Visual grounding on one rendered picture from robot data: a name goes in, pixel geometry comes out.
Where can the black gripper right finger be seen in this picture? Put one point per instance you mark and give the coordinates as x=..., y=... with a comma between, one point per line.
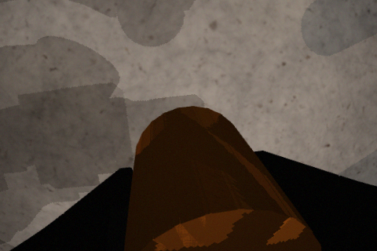
x=341, y=212

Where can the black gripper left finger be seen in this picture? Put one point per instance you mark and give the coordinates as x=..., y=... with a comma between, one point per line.
x=96, y=223

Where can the orange knob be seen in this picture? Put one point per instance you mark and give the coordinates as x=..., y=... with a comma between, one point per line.
x=198, y=186

